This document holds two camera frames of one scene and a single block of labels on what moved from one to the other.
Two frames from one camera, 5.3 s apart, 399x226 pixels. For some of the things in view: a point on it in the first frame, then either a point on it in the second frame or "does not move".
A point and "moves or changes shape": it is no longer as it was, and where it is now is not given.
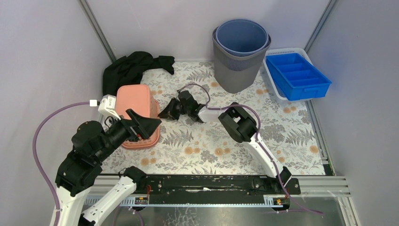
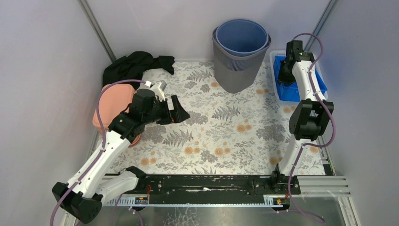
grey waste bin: x=234 y=73 does not move
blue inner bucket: x=242 y=37 does not move
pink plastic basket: x=138 y=98 moves or changes shape
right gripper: x=169 y=112 to x=282 y=79
